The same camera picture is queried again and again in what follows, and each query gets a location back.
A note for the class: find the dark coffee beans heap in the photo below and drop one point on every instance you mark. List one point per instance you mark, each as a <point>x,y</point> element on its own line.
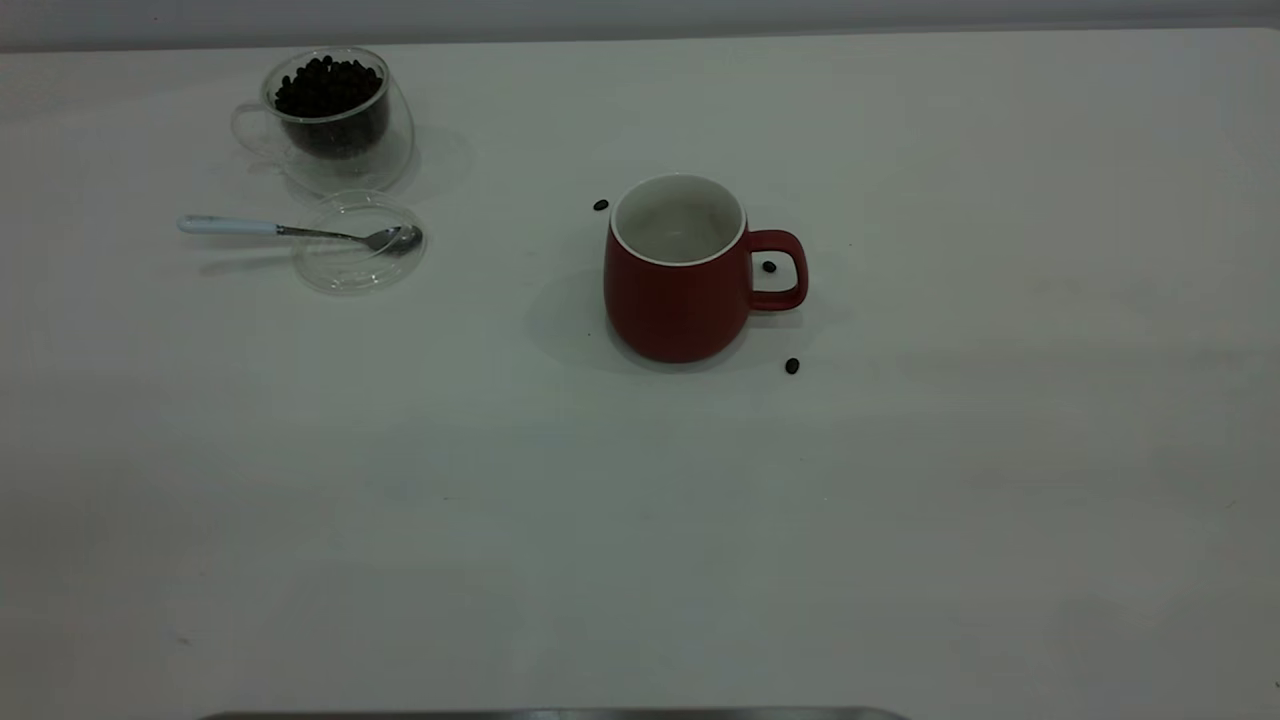
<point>330,95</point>

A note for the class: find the clear glass cup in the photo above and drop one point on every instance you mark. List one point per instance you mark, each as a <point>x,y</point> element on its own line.
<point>330,172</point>

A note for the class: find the clear glass lid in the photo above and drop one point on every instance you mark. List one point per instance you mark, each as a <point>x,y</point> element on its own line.
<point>350,272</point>

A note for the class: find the red ceramic mug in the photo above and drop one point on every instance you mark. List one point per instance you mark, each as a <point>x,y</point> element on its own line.
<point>680,310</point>

